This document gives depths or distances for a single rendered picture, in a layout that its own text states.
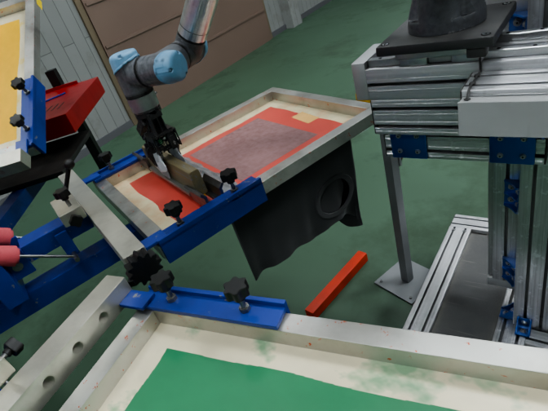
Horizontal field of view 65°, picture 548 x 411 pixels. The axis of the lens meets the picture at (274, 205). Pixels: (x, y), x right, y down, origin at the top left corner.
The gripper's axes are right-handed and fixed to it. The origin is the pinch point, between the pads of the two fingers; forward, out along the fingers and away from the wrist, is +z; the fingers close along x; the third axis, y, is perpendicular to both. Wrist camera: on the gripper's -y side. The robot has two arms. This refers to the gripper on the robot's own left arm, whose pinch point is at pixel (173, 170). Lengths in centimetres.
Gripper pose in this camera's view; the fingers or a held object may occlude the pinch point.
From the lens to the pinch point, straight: 130.6
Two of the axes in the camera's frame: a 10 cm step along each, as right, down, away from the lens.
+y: 5.8, 3.0, -7.5
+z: 2.7, 8.0, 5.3
